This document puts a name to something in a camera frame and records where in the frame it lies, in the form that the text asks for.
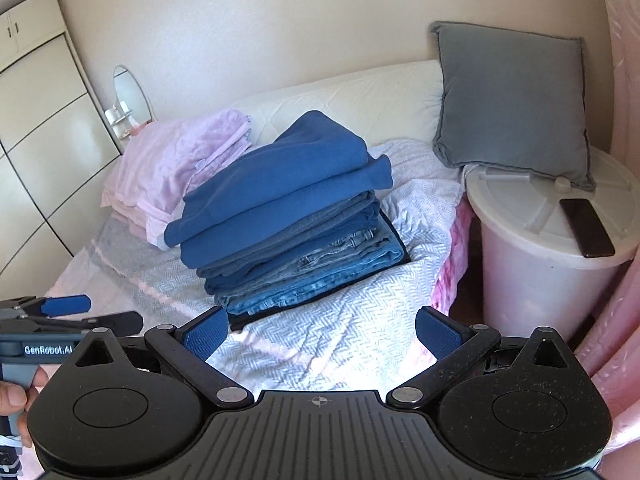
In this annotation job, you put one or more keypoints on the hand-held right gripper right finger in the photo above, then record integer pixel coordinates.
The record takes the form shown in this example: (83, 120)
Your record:
(435, 330)

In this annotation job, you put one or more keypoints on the grey cushion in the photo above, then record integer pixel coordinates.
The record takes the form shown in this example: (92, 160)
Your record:
(510, 105)

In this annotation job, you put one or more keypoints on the stack of folded clothes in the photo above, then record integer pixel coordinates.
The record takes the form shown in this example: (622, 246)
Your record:
(242, 321)

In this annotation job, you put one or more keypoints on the oval mirror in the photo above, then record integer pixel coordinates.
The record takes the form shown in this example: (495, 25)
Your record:
(131, 92)

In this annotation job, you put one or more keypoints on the folded blue jeans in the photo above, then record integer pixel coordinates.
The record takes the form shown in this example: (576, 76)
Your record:
(310, 280)

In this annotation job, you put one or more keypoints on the pink folded blanket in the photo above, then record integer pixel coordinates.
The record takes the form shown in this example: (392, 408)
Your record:
(165, 160)

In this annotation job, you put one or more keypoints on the white wardrobe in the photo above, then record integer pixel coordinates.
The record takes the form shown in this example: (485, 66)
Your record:
(45, 135)

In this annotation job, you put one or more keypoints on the pink curtain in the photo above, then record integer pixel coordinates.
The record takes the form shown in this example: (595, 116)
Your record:
(622, 85)

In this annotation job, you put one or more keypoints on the black phone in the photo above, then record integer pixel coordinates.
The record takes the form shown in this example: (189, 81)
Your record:
(587, 227)

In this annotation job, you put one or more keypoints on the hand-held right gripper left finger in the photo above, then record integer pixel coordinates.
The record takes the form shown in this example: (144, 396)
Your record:
(205, 332)

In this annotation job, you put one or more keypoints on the person's left hand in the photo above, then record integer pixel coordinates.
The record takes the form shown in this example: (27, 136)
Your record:
(15, 397)

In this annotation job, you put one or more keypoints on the blue sweatshirt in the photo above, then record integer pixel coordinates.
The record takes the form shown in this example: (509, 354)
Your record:
(280, 180)

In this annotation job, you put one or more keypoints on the pink grey bed blanket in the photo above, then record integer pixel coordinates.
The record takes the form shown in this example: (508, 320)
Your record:
(350, 330)

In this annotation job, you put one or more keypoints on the white lidded bin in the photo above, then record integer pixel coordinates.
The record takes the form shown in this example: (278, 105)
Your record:
(525, 270)

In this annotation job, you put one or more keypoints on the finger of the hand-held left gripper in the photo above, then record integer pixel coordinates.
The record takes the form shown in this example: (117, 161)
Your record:
(122, 321)
(67, 305)

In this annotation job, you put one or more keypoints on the pink bed sheet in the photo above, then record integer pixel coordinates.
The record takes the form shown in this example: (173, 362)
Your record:
(452, 260)

